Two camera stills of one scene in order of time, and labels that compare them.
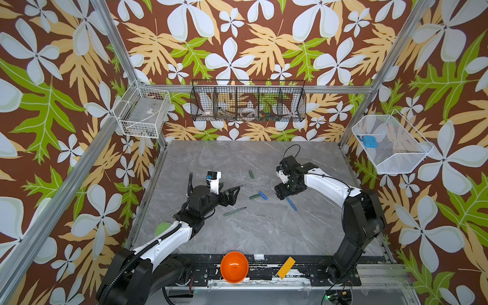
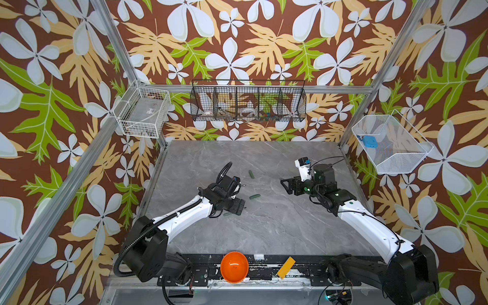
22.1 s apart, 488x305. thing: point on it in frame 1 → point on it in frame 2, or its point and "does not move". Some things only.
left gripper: x=231 y=199 → x=238 y=207
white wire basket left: x=142 y=111 does not move
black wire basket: x=248 y=100 does not move
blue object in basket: x=370 y=141 does not move
